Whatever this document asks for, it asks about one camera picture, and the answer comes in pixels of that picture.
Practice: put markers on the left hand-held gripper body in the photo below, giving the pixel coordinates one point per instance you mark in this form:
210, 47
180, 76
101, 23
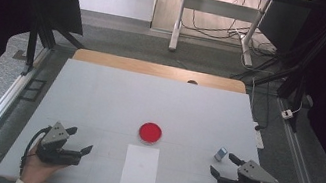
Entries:
54, 140

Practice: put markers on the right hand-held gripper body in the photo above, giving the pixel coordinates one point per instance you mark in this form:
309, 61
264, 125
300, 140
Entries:
251, 174

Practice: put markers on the round red ink pad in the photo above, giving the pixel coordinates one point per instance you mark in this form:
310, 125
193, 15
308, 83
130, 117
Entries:
150, 133

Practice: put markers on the person's left hand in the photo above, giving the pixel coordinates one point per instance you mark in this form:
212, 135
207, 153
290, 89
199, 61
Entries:
38, 171

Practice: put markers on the white power strip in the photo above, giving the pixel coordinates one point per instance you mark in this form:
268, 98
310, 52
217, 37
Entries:
259, 139

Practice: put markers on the white table cover board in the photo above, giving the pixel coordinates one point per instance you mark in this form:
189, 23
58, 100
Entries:
108, 102

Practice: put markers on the white paper sheet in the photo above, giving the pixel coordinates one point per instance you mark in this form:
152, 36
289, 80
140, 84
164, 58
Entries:
139, 170

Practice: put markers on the small white power adapter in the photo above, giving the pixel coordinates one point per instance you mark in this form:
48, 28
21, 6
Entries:
287, 114

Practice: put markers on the dark round table grommet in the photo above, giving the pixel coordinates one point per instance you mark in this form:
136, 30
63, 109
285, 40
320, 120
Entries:
192, 82

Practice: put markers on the black metal stand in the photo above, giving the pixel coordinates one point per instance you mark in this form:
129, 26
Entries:
31, 48

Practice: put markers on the dark panel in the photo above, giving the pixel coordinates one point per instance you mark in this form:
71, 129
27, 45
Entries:
281, 24

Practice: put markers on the white desk frame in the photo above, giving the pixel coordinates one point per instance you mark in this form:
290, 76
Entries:
219, 7

